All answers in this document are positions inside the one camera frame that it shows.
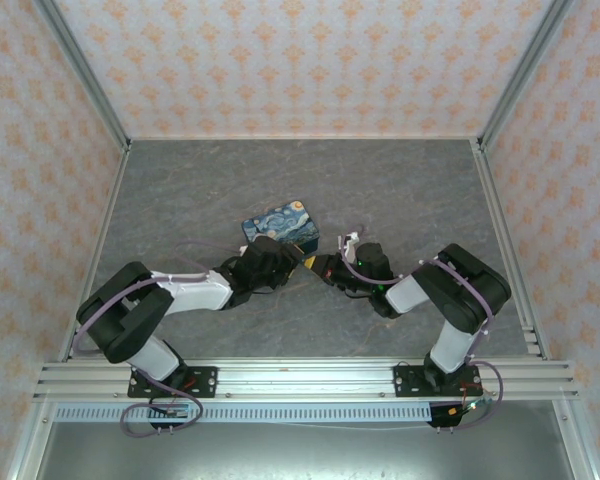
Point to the blue starry night tin box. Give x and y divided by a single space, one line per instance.
280 222

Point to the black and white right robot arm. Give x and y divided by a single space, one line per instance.
455 295

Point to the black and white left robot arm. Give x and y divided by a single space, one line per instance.
195 295

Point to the small left controller board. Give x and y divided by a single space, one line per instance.
175 411

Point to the small controller board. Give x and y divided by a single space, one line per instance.
472 405
175 411

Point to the small right controller board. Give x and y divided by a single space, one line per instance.
472 405

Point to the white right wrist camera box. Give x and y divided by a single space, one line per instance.
349 246

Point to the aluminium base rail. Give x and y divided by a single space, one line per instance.
305 382

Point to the aluminium table side rail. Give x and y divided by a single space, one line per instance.
95 235
500 220

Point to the aluminium frame post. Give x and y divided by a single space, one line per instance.
525 75
85 80

